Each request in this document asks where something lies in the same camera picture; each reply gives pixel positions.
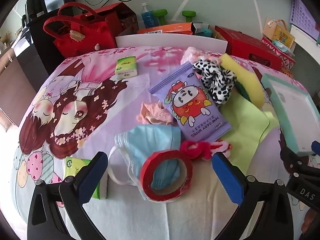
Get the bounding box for white desk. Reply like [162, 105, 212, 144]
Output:
[290, 25, 320, 55]

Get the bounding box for black suitcase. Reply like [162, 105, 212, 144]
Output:
[12, 0, 75, 80]

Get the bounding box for green tissue pack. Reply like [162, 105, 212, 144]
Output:
[63, 156, 108, 200]
[115, 56, 138, 80]

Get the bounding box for pink and white fluffy towel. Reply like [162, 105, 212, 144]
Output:
[180, 47, 222, 65]

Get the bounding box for red pink scrunchie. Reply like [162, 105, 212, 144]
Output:
[180, 140, 213, 161]

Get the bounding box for purple perforated basket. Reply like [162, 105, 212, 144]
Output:
[289, 0, 320, 35]

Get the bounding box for blue liquid plastic bottle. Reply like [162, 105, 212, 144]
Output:
[141, 2, 157, 29]

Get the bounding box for white storage box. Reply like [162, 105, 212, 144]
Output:
[115, 34, 228, 55]

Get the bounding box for light green cloth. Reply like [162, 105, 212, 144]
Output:
[217, 96, 279, 159]

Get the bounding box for red patterned box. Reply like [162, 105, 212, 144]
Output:
[261, 37, 297, 74]

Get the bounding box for red tape roll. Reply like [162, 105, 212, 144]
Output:
[139, 149, 193, 201]

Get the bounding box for red paper gift bag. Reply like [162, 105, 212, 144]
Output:
[92, 2, 138, 37]

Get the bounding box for printed cartoon blanket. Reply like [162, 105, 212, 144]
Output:
[10, 46, 320, 240]

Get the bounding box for purple baby wipes pack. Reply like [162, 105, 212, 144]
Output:
[148, 61, 232, 142]

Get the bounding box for brown wooden cabinet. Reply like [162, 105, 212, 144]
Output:
[0, 47, 38, 130]

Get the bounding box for yellow sponge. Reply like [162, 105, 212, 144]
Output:
[219, 53, 265, 108]

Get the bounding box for blue face mask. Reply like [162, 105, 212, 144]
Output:
[108, 125, 182, 190]

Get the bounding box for red cardboard box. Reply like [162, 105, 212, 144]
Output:
[214, 26, 283, 70]

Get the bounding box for red felt handbag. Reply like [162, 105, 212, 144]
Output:
[44, 2, 123, 58]

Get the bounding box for yellow gift bag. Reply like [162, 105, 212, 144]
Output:
[262, 17, 295, 48]

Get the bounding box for black and white spotted cloth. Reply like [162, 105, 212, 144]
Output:
[192, 59, 237, 108]

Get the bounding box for orange cardboard box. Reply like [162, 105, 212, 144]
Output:
[137, 22, 198, 35]

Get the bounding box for green dumbbell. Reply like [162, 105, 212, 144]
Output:
[182, 10, 198, 22]
[153, 9, 168, 27]

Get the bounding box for pack of blue masks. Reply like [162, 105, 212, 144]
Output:
[271, 40, 294, 54]

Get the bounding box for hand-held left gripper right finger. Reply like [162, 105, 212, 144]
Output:
[212, 152, 294, 240]

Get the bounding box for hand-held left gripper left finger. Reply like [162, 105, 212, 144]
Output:
[27, 151, 108, 240]

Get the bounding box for pink lace cloth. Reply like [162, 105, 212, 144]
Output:
[136, 101, 177, 127]

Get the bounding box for teal rimmed white tray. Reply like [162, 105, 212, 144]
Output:
[261, 73, 318, 155]

